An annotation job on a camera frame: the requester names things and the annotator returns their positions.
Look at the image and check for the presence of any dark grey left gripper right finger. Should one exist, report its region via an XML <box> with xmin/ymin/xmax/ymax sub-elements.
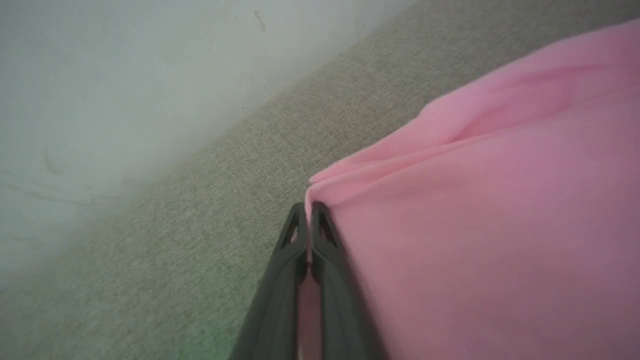
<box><xmin>310</xmin><ymin>201</ymin><xmax>389</xmax><ymax>360</ymax></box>

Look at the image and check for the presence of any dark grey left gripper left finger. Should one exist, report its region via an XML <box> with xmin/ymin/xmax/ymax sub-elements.
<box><xmin>229</xmin><ymin>202</ymin><xmax>309</xmax><ymax>360</ymax></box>

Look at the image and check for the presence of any pink garment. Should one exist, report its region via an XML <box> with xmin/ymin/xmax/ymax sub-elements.
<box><xmin>297</xmin><ymin>19</ymin><xmax>640</xmax><ymax>360</ymax></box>

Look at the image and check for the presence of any grey-green fabric sofa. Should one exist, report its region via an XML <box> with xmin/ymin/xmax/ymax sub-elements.
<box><xmin>0</xmin><ymin>0</ymin><xmax>640</xmax><ymax>360</ymax></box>

